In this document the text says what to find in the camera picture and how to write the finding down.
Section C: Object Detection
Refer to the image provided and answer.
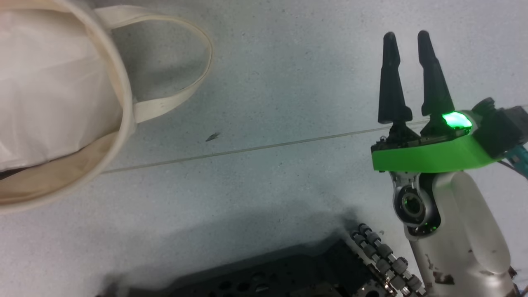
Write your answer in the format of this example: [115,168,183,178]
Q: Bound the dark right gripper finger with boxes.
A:
[417,30,455,118]
[378,32,413,124]

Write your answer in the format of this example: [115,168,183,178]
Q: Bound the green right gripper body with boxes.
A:
[371,109,508,174]

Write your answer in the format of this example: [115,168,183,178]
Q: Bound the white pillow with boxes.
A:
[0,7,124,172]

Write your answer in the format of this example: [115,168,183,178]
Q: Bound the cream canvas laundry basket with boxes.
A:
[0,0,214,214]

